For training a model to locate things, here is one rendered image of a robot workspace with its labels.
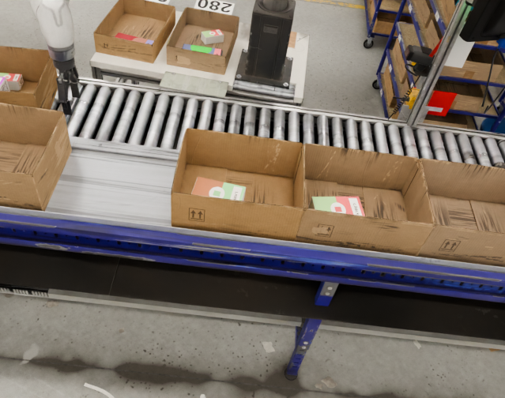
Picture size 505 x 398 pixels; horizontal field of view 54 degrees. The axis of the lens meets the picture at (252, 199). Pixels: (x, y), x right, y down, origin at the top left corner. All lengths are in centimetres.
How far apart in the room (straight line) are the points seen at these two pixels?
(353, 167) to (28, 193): 104
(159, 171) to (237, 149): 28
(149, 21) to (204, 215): 149
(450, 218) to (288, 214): 63
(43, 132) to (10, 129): 11
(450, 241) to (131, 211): 99
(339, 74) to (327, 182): 228
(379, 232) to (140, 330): 127
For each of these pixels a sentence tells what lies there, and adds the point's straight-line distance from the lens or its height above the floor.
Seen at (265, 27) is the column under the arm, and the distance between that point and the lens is 230.
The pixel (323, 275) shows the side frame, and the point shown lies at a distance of 162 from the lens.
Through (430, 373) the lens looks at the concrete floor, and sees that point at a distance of 256.
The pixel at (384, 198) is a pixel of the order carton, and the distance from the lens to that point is 181.
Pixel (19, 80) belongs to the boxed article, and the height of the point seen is 80.
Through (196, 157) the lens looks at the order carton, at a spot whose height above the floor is 92.
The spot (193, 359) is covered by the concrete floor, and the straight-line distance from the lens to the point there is 233.
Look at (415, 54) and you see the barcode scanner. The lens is 223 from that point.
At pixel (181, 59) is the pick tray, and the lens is 244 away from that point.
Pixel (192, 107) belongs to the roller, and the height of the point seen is 75.
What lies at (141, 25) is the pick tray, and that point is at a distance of 275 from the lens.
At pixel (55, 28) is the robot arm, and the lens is 187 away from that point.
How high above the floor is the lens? 213
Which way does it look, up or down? 48 degrees down
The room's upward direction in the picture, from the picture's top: 10 degrees clockwise
